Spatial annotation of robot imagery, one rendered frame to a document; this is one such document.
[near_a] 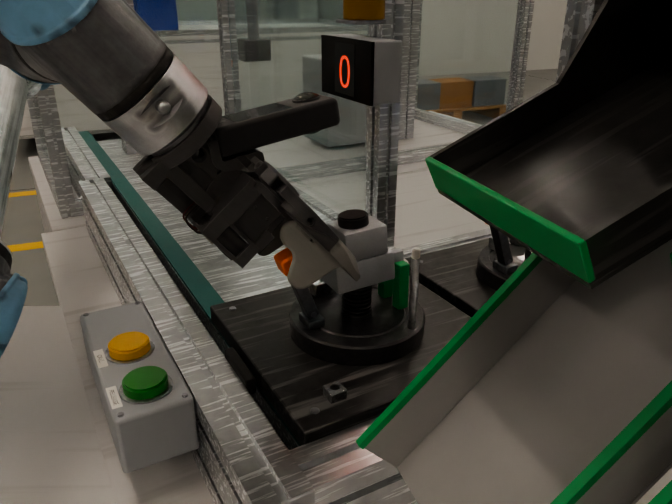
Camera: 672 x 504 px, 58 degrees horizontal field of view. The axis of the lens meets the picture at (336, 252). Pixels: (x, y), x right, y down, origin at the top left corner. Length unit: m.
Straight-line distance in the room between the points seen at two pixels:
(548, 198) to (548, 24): 10.68
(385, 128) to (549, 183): 0.48
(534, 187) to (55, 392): 0.62
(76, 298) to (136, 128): 0.56
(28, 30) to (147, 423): 0.32
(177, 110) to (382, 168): 0.39
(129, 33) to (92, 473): 0.42
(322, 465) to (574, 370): 0.20
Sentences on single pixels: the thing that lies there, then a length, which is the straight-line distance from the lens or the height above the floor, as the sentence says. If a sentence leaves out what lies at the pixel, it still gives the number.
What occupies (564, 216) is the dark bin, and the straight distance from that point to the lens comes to 0.30.
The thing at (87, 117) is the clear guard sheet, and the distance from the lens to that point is 1.84.
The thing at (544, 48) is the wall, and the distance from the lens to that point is 11.00.
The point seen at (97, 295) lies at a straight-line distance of 1.00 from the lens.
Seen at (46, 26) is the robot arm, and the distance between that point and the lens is 0.45.
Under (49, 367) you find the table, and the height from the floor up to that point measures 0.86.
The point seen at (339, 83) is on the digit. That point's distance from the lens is 0.78.
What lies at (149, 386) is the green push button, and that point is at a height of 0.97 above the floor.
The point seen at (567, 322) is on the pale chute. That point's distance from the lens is 0.42.
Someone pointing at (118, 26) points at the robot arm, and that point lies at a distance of 0.46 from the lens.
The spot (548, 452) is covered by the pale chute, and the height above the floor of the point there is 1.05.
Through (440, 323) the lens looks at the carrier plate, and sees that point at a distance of 0.65.
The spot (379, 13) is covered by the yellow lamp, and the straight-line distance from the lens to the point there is 0.75.
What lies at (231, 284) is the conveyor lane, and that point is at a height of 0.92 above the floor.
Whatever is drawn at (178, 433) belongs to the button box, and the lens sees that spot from 0.59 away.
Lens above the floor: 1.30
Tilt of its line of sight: 24 degrees down
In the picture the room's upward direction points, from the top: straight up
